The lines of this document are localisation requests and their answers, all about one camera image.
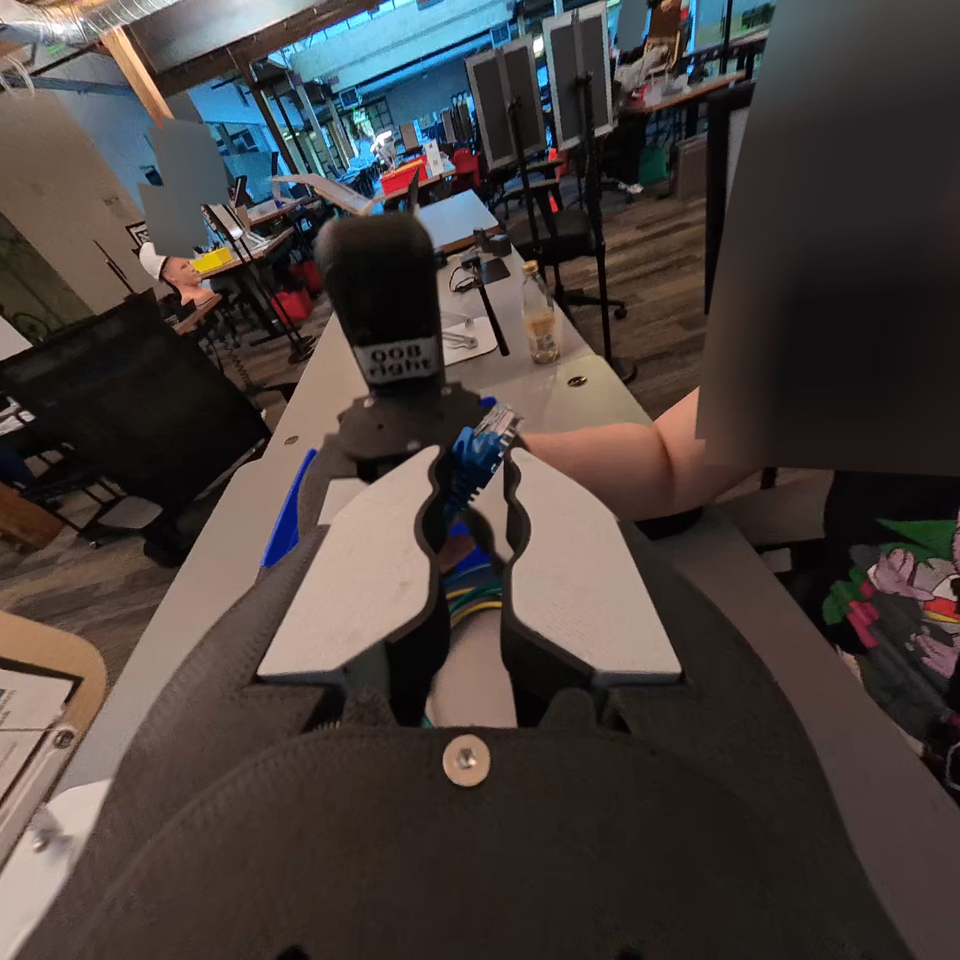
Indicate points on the plastic bottle with amber liquid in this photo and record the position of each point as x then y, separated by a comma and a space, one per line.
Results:
540, 322

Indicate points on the blue plastic wedge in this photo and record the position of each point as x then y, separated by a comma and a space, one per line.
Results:
289, 517

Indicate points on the white table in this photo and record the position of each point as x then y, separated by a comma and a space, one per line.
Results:
457, 217

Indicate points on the black mesh chair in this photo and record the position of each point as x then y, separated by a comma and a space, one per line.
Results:
127, 405

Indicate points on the yellow box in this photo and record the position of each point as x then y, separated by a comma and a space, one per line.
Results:
212, 261

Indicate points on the mannequin head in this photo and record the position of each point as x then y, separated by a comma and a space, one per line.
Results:
186, 279

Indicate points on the grey panel on stand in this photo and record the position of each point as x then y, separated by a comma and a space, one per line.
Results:
577, 75
506, 101

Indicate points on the black hammer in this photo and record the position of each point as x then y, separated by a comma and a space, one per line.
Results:
489, 307

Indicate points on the red bin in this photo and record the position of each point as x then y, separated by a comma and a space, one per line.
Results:
401, 181

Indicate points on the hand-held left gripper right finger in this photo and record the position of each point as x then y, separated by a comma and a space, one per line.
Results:
592, 592

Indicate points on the printed instruction poster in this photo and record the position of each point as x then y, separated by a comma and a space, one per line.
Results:
30, 712

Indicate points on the person's right forearm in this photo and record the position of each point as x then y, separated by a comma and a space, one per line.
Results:
600, 465

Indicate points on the wooden board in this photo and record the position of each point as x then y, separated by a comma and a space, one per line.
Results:
82, 652

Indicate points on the small black box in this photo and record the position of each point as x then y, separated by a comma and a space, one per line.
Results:
499, 245

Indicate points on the white cap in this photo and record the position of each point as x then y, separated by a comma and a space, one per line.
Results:
152, 262

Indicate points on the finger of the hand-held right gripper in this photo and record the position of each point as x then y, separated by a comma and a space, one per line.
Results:
337, 499

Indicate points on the person's printed black shirt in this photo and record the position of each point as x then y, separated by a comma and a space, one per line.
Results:
900, 615

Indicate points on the black office chair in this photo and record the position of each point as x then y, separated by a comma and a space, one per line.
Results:
570, 232

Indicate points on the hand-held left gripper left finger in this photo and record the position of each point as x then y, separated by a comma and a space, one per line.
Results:
352, 585

